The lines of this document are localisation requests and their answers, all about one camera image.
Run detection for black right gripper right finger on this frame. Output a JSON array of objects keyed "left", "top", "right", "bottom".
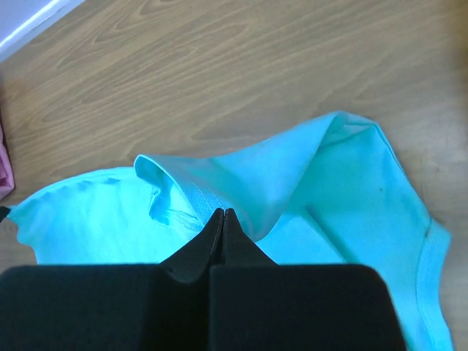
[{"left": 210, "top": 209, "right": 406, "bottom": 350}]

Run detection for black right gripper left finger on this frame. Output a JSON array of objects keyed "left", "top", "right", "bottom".
[{"left": 1, "top": 209, "right": 224, "bottom": 350}]

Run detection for teal t shirt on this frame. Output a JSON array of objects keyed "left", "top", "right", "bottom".
[{"left": 9, "top": 112, "right": 453, "bottom": 350}]

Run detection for pink folded t shirt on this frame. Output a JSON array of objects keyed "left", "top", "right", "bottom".
[{"left": 0, "top": 127, "right": 15, "bottom": 200}]

